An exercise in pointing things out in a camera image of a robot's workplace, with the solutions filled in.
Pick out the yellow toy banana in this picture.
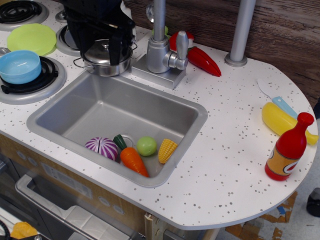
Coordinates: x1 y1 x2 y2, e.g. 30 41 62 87
261 101 320 146

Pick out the purple toy onion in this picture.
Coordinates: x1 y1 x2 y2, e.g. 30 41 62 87
84 137 118 161

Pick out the red ketchup bottle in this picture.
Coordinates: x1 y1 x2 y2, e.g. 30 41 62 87
264 112 314 181

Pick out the silver toy faucet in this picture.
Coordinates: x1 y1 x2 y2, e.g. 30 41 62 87
131 0 189 89

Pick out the orange toy carrot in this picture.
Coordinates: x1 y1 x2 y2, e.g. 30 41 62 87
113 134 149 178

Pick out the back left stove burner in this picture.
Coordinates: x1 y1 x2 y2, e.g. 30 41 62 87
0 0 49 32

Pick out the yellow object bottom left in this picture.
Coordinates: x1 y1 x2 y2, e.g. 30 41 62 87
10 222 38 240

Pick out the yellow toy corn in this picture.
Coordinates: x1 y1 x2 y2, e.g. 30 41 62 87
158 138 178 164

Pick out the blue plastic bowl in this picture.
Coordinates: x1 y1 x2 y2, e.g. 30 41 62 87
0 50 42 85

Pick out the red toy chili pepper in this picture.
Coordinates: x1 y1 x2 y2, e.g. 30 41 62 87
187 46 222 77

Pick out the front left stove burner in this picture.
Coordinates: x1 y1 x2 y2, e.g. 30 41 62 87
0 56 67 105

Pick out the steel pot lid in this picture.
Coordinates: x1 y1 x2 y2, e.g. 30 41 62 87
82 39 132 66

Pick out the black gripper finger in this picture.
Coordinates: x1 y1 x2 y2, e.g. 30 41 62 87
67 18 100 54
108 27 134 66

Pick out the red white toy mushroom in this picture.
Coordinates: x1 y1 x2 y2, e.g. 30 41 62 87
169 31 195 52

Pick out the white blue toy knife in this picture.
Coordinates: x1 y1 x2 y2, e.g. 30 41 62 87
257 78 298 119

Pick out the white detergent bottle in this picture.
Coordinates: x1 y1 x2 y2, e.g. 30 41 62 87
120 0 137 45

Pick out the oven door handle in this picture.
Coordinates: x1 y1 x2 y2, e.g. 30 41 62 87
15 174 144 240

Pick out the grey stove knob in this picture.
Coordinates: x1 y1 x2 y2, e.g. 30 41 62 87
55 10 67 23

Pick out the green plastic plate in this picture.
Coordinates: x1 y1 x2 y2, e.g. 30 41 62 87
7 23 57 56

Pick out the grey toy sink basin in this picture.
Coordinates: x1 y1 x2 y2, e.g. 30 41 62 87
26 72 208 188

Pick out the green toy apple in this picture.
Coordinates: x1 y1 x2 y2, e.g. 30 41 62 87
136 136 157 156

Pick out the grey vertical pole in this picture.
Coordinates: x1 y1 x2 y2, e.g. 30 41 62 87
224 0 248 67

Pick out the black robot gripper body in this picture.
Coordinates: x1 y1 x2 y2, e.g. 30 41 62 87
60 0 130 40

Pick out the small steel pot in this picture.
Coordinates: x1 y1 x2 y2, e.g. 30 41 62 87
73 43 138 77

